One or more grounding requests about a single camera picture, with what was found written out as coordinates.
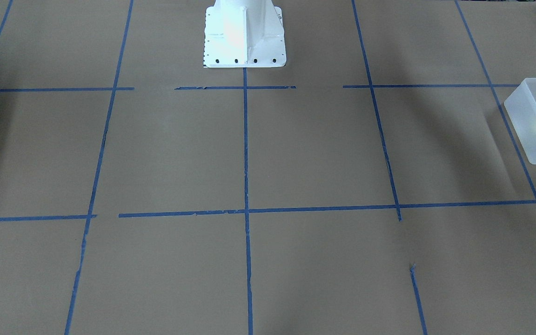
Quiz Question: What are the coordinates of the white pedestal base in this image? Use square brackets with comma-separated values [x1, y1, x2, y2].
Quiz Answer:
[203, 0, 287, 68]

